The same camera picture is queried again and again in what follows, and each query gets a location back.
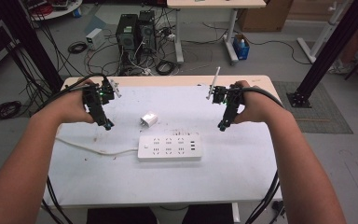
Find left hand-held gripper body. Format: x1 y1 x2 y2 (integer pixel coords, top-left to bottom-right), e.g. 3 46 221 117
82 81 116 132

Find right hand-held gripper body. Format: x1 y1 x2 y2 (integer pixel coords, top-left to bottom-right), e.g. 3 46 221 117
216 86 245 133

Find person's right hand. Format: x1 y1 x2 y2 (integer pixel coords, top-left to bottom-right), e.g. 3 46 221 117
233 79 282 125

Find person's left hand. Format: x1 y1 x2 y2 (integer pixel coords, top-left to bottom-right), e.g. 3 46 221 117
48 77 96 124

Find long white antenna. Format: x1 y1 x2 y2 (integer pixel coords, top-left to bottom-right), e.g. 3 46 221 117
205 65 222 101

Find white charger plug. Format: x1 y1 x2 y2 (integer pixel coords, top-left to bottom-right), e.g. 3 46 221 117
140 110 158 128

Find blue box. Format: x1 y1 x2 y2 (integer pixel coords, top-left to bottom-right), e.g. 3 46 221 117
232 33 251 62

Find light wooden table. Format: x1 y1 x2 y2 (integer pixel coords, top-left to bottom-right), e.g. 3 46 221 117
41 74 283 209

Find small white box device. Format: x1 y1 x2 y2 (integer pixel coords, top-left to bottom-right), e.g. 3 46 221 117
85 27 104 50

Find black computer tower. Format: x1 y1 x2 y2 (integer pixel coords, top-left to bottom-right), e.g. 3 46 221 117
115 13 139 68
137 9 158 57

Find grey floor mat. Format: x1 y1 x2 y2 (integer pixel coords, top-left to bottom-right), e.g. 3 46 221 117
271 80 354 135

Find cardboard box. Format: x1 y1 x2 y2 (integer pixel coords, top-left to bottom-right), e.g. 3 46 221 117
236 0 294 33

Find white desk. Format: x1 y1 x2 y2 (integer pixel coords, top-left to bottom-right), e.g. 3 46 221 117
166 0 268 66

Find round white table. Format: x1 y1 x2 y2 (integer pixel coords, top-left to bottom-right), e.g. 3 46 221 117
24 0 84 22

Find white table cover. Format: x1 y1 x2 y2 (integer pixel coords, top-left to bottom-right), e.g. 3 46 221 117
43 85 283 208

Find white metal stand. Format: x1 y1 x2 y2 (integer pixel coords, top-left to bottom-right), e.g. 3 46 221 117
296 0 355 64

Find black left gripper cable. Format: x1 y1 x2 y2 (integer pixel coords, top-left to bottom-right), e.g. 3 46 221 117
32 72 108 116

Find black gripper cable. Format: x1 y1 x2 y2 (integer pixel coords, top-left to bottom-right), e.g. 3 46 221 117
32 72 108 116
241 86 285 110

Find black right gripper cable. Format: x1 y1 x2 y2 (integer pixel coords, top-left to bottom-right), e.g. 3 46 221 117
241 86 285 110

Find white power strip cable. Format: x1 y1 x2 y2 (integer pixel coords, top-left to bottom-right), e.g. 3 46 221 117
55 136 140 157

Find black metal post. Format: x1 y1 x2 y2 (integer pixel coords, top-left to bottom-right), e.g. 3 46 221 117
286 0 358 109
0 0 65 93

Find large black cable coil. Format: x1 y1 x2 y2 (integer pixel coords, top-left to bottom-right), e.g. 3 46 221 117
0 100 23 122

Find black cable bundle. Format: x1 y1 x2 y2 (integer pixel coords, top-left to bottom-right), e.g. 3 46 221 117
244 170 282 224
41 175 75 224

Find red cable bundle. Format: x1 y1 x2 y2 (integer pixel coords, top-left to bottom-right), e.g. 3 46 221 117
31 3 54 17

